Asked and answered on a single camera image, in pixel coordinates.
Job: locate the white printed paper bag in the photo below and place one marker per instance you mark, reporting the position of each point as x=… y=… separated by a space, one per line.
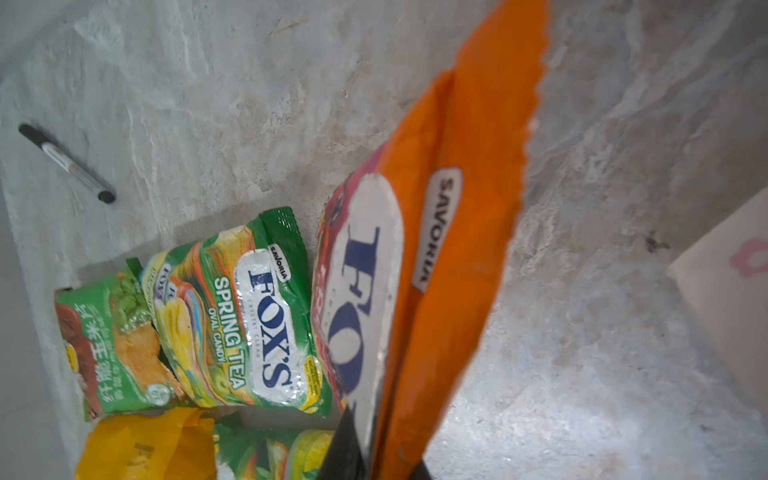
x=723 y=280

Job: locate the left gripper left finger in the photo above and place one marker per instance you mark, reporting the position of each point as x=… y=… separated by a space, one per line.
x=344 y=460

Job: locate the green corn chips bag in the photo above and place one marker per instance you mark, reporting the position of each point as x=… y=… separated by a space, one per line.
x=113 y=347

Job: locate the black marker pen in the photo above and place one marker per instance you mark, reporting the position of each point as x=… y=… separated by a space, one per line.
x=67 y=163

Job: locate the green snack packet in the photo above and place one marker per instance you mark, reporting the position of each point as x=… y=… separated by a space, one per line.
x=232 y=313

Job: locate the orange Fox's candy packet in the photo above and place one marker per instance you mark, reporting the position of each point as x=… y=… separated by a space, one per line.
x=412 y=245

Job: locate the yellow snack bag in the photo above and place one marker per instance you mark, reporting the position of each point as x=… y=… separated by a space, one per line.
x=177 y=444

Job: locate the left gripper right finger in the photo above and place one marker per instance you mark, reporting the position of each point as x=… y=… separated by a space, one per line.
x=420 y=472

